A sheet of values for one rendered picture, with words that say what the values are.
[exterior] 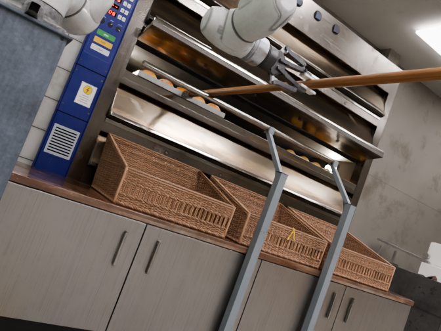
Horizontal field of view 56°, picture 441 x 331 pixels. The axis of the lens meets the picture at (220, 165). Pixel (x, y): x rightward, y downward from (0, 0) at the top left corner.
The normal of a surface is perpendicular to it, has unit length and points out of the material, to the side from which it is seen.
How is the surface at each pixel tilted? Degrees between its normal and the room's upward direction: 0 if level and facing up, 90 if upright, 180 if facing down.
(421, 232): 90
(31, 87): 90
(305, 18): 90
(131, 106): 70
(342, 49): 90
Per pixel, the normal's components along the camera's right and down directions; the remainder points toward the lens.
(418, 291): -0.74, -0.33
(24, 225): 0.47, 0.11
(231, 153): 0.57, -0.22
